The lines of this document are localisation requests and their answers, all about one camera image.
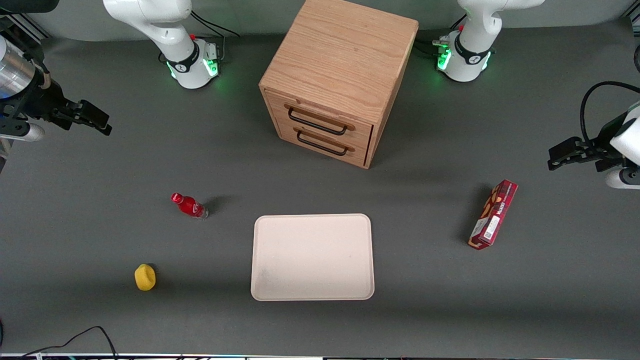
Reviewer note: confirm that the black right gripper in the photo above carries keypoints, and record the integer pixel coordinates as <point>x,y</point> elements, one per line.
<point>44,103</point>

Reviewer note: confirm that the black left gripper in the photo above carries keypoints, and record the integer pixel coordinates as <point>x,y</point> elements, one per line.
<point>601,145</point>

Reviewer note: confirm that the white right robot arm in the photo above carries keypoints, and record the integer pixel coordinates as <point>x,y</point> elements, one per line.
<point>165,30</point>

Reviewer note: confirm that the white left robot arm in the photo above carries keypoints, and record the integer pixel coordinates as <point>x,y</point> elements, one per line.
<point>472,50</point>

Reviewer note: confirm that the wooden drawer cabinet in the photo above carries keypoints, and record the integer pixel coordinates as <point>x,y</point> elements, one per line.
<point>340,55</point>

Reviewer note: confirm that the red snack box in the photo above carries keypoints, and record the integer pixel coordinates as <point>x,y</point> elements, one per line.
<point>492,215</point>

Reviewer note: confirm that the red plastic bottle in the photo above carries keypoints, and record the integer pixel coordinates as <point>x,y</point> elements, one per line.
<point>189,205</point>

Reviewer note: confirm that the yellow sponge ball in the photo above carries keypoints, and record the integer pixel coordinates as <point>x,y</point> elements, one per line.
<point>145,277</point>

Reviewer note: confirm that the beige rectangular tray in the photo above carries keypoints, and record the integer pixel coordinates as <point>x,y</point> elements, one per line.
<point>312,257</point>

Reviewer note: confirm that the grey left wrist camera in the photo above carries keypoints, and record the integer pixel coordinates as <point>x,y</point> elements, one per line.
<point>622,178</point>

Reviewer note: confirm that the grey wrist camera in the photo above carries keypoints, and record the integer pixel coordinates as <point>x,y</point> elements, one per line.
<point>622,178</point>
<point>27,132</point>

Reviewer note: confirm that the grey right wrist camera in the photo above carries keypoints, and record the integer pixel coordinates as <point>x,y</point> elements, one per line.
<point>27,132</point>

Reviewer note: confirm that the aluminium frame profile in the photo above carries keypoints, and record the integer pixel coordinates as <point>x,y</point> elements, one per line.
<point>25,27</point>

